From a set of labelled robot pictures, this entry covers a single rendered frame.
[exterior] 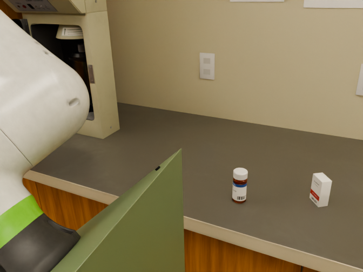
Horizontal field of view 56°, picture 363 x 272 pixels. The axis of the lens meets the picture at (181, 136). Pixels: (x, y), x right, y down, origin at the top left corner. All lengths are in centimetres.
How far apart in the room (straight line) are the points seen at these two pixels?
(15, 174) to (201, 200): 59
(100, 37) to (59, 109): 85
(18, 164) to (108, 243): 21
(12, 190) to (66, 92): 15
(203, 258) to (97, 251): 71
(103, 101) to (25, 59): 85
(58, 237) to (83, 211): 72
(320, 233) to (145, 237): 57
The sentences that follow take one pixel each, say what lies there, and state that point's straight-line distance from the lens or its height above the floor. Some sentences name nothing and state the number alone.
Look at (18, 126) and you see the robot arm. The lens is 49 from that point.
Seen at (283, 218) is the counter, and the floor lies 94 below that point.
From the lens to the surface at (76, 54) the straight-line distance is 143.
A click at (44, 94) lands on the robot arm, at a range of 49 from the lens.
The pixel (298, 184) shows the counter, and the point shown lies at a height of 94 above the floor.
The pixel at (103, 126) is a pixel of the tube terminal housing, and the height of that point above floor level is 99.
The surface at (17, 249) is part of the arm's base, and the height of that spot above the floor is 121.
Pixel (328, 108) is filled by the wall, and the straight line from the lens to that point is 146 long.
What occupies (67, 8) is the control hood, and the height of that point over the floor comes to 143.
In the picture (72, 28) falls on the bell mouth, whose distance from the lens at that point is 138.
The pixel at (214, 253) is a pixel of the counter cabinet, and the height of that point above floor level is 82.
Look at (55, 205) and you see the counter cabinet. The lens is 130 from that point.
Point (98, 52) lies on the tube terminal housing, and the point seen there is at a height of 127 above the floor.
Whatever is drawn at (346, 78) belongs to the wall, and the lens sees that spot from 142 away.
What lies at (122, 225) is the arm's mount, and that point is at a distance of 37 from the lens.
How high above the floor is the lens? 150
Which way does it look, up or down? 24 degrees down
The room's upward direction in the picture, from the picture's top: 2 degrees counter-clockwise
